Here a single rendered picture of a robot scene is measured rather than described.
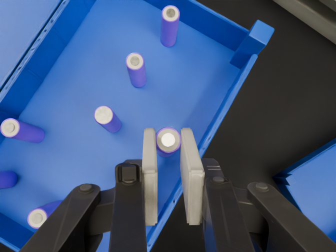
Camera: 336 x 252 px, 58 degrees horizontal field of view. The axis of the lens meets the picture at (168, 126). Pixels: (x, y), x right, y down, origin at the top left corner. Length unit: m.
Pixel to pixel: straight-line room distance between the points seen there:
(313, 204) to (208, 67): 0.55
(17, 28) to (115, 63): 0.28
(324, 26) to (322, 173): 0.37
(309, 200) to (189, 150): 0.69
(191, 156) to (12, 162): 0.26
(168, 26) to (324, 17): 0.62
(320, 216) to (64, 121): 0.67
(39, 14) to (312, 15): 0.64
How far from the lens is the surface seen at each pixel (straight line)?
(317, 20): 0.90
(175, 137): 0.21
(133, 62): 0.30
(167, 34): 0.34
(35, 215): 0.30
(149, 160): 0.16
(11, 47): 0.60
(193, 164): 0.15
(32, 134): 0.34
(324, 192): 0.85
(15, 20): 0.61
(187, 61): 0.37
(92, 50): 0.38
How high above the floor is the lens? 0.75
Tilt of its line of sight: 82 degrees down
